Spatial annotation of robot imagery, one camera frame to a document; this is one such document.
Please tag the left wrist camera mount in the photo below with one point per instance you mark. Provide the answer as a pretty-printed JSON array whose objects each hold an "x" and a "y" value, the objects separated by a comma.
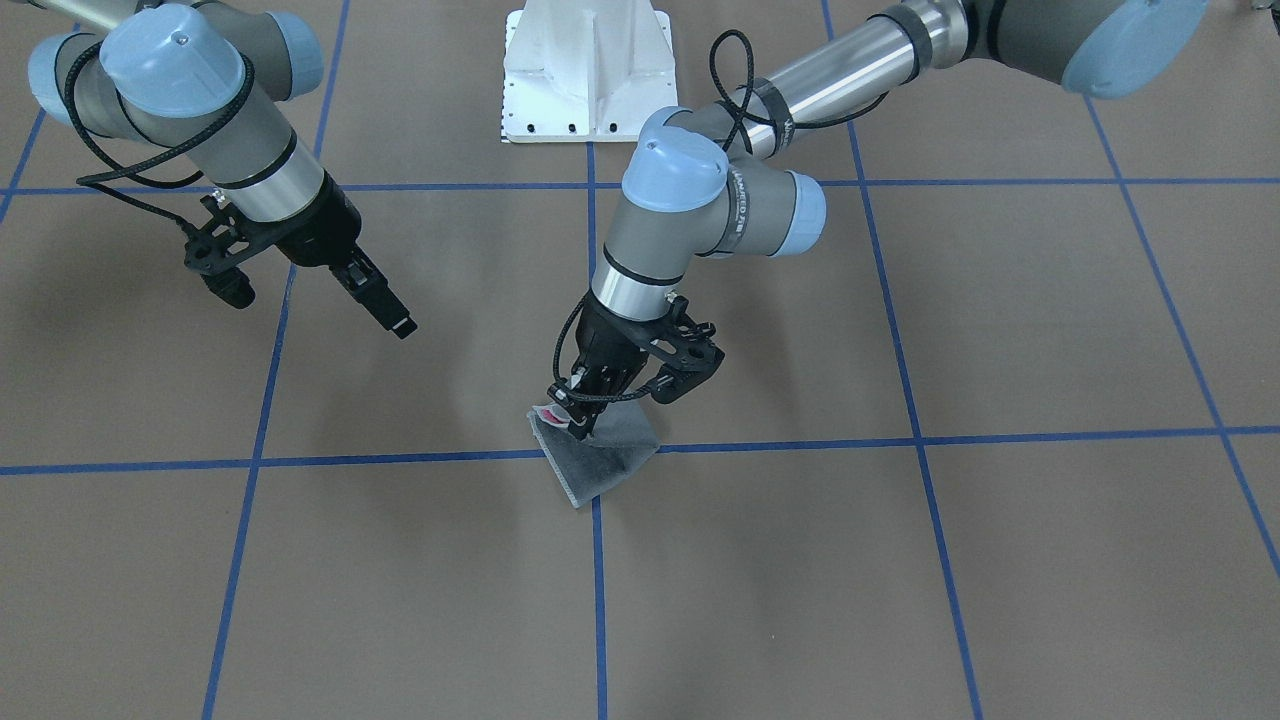
[{"x": 685, "y": 350}]

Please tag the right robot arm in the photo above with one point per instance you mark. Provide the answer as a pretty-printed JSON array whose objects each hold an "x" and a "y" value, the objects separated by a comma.
[{"x": 145, "y": 82}]

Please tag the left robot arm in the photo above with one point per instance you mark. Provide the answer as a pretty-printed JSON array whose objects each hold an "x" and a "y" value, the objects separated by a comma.
[{"x": 698, "y": 184}]

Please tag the white pedestal base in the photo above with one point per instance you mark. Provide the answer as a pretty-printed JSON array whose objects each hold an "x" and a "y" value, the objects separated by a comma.
[{"x": 585, "y": 71}]

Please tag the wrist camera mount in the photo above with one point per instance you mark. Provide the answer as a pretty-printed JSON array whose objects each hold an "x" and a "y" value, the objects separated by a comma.
[
  {"x": 685, "y": 350},
  {"x": 216, "y": 249}
]

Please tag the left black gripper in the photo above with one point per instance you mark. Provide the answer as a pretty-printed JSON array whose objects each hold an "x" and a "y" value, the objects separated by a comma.
[{"x": 608, "y": 340}]

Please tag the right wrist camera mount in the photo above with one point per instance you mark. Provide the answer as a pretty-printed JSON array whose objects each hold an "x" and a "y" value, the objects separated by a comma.
[{"x": 216, "y": 249}]

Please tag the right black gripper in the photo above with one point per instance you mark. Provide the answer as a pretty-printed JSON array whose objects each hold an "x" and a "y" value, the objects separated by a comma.
[{"x": 322, "y": 233}]

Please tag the pink and grey towel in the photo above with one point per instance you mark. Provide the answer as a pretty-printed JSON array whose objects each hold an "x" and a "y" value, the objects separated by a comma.
[{"x": 621, "y": 441}]

